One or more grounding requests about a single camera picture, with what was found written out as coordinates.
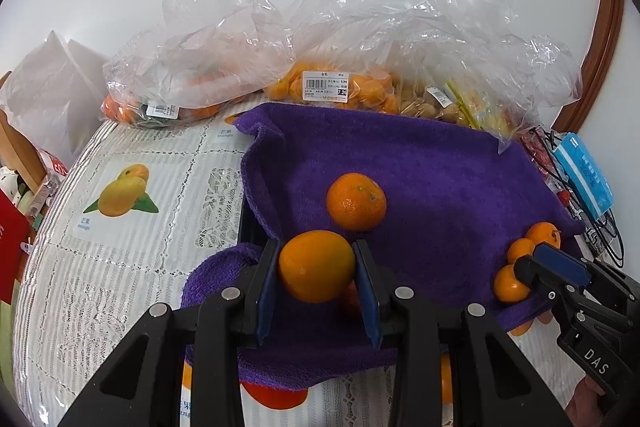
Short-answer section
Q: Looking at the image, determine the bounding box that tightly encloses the person's right hand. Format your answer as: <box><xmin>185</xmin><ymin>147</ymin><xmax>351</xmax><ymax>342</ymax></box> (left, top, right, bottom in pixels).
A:
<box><xmin>567</xmin><ymin>377</ymin><xmax>608</xmax><ymax>427</ymax></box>

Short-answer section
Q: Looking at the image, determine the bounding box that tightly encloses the white plastic bag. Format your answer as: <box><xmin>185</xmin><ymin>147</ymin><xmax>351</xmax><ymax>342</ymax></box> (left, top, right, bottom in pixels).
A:
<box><xmin>0</xmin><ymin>31</ymin><xmax>108</xmax><ymax>168</ymax></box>

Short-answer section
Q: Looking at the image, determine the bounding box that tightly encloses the wooden chair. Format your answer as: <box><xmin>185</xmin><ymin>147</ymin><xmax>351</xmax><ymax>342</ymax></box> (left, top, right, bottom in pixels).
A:
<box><xmin>0</xmin><ymin>72</ymin><xmax>46</xmax><ymax>208</ymax></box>

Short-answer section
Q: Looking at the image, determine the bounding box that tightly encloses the clear bag of kumquats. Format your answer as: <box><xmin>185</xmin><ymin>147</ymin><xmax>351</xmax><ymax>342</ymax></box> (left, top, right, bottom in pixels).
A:
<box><xmin>262</xmin><ymin>0</ymin><xmax>451</xmax><ymax>115</ymax></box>

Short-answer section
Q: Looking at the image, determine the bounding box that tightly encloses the clear bag of yellow fruit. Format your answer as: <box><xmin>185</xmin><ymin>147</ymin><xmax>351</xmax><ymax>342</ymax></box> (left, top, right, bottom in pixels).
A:
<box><xmin>445</xmin><ymin>32</ymin><xmax>586</xmax><ymax>142</ymax></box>

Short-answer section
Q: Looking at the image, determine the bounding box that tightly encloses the mandarin orange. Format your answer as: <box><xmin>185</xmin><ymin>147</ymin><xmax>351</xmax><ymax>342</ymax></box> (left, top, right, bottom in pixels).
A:
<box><xmin>525</xmin><ymin>222</ymin><xmax>562</xmax><ymax>250</ymax></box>
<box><xmin>326</xmin><ymin>173</ymin><xmax>388</xmax><ymax>232</ymax></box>
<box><xmin>507</xmin><ymin>238</ymin><xmax>537</xmax><ymax>264</ymax></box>
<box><xmin>278</xmin><ymin>230</ymin><xmax>357</xmax><ymax>304</ymax></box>
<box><xmin>493</xmin><ymin>264</ymin><xmax>531</xmax><ymax>304</ymax></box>

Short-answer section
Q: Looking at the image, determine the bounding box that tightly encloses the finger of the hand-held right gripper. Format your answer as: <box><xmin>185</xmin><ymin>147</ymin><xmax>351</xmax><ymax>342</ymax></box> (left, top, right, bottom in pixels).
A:
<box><xmin>533</xmin><ymin>243</ymin><xmax>608</xmax><ymax>293</ymax></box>
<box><xmin>515</xmin><ymin>256</ymin><xmax>576</xmax><ymax>323</ymax></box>

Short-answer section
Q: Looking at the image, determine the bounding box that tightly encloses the pile of cherry tomatoes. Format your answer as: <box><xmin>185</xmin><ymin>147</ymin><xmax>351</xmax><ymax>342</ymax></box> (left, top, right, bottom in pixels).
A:
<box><xmin>522</xmin><ymin>134</ymin><xmax>556</xmax><ymax>188</ymax></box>

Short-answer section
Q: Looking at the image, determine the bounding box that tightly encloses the fruit printed tablecloth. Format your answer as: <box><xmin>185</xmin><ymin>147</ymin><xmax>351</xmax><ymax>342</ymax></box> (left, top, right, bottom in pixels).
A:
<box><xmin>12</xmin><ymin>107</ymin><xmax>601</xmax><ymax>427</ymax></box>

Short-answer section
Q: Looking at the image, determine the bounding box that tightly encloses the purple towel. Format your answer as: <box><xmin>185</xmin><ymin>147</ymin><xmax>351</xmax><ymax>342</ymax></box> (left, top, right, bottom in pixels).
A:
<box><xmin>181</xmin><ymin>103</ymin><xmax>586</xmax><ymax>390</ymax></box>

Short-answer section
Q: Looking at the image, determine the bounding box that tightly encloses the green bedsheet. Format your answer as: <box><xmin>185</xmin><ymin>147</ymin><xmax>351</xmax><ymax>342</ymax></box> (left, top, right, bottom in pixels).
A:
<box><xmin>0</xmin><ymin>297</ymin><xmax>21</xmax><ymax>388</ymax></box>

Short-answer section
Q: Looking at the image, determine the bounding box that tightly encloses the black wire basket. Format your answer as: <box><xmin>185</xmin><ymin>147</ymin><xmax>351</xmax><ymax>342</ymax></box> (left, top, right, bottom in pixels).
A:
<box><xmin>520</xmin><ymin>127</ymin><xmax>626</xmax><ymax>268</ymax></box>

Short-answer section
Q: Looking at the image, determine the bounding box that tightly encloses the brown wooden door frame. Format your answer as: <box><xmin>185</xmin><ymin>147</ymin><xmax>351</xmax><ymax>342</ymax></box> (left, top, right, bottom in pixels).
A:
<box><xmin>550</xmin><ymin>0</ymin><xmax>626</xmax><ymax>132</ymax></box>

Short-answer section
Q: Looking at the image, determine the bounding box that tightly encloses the small red fruit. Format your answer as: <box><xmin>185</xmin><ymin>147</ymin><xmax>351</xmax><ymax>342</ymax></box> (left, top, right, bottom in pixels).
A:
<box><xmin>340</xmin><ymin>281</ymin><xmax>363</xmax><ymax>319</ymax></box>

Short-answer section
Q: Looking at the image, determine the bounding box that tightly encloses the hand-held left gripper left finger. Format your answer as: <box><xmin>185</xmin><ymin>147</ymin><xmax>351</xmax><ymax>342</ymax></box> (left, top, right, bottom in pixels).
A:
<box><xmin>57</xmin><ymin>238</ymin><xmax>281</xmax><ymax>427</ymax></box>

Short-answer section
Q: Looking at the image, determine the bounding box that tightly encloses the clear bag of longans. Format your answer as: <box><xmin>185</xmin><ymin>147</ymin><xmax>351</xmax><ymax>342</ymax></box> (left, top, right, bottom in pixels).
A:
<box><xmin>400</xmin><ymin>22</ymin><xmax>481</xmax><ymax>128</ymax></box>

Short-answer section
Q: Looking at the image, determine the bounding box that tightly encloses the red paper bag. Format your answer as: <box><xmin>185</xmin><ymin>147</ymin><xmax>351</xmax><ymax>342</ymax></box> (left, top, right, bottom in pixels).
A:
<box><xmin>0</xmin><ymin>192</ymin><xmax>31</xmax><ymax>305</ymax></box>

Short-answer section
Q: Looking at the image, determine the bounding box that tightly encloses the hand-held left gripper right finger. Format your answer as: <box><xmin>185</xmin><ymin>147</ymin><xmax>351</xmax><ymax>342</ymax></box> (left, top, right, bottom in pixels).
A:
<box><xmin>351</xmin><ymin>239</ymin><xmax>571</xmax><ymax>427</ymax></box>

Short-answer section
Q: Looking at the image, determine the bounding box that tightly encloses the black tray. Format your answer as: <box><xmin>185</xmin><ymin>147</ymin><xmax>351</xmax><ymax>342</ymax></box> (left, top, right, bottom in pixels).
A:
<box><xmin>239</xmin><ymin>207</ymin><xmax>271</xmax><ymax>253</ymax></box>

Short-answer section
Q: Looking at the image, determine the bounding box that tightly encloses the blue tissue box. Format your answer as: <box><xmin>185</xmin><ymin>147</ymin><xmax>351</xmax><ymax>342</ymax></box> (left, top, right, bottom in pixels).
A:
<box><xmin>552</xmin><ymin>133</ymin><xmax>615</xmax><ymax>215</ymax></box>

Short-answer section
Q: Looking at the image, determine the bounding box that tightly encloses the clear bag of mandarins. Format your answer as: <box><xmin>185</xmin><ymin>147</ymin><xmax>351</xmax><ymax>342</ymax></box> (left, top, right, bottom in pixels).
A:
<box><xmin>102</xmin><ymin>0</ymin><xmax>291</xmax><ymax>128</ymax></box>

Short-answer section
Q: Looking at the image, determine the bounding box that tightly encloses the red and white packet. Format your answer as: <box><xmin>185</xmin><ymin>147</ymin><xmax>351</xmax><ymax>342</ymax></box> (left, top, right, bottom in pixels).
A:
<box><xmin>37</xmin><ymin>149</ymin><xmax>71</xmax><ymax>188</ymax></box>

